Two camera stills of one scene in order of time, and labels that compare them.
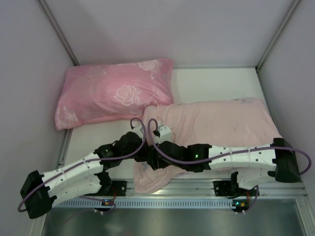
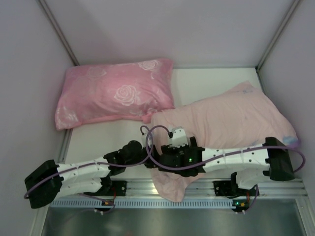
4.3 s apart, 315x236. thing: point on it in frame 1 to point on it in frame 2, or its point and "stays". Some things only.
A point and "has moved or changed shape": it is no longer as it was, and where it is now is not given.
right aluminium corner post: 293,8 stays
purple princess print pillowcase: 238,122 has moved or changed shape
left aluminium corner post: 48,14 stays
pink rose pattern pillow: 113,90 stays
